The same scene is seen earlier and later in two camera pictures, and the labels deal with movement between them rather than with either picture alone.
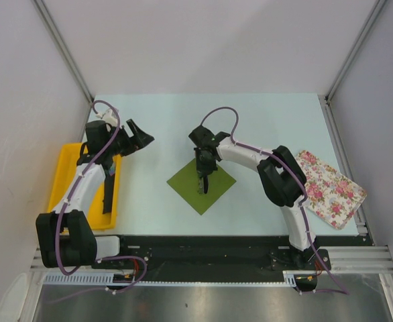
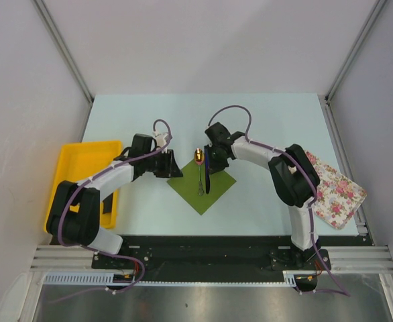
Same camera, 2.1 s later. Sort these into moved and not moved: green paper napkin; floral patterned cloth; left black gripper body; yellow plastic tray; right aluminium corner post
Moved: left black gripper body
Not moved: floral patterned cloth; yellow plastic tray; right aluminium corner post; green paper napkin
